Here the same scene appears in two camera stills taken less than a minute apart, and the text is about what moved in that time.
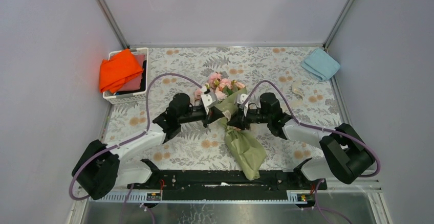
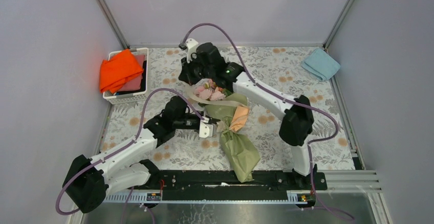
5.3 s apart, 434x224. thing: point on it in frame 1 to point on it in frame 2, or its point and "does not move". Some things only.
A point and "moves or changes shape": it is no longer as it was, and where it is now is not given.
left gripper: x=214 y=115 to x=212 y=121
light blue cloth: x=321 y=65 does not move
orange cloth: x=114 y=72 does not move
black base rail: x=229 y=185 does not move
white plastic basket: x=126 y=97 does not move
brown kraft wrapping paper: x=246 y=152 moves or changes shape
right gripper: x=239 y=120 to x=186 y=75
